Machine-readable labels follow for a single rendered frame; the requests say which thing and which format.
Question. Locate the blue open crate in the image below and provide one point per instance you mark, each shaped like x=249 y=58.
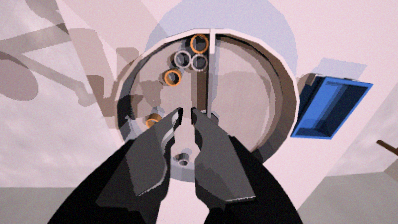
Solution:
x=323 y=115

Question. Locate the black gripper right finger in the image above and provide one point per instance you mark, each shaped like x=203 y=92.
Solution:
x=229 y=176

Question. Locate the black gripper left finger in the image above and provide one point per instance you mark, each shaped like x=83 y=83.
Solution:
x=134 y=178

